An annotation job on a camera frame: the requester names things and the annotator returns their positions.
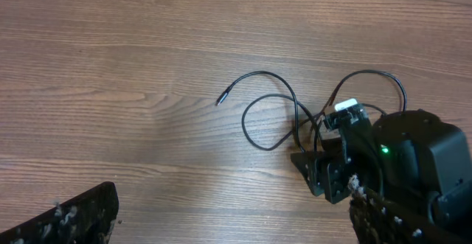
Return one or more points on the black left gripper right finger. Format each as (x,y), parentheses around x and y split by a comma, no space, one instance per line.
(376,219)

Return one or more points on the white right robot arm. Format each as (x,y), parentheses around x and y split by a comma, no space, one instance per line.
(407,176)

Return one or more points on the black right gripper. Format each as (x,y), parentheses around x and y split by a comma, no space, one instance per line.
(352,153)

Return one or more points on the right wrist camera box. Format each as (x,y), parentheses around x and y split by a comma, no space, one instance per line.
(344,105)

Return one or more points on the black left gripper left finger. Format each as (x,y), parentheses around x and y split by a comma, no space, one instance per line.
(88,218)

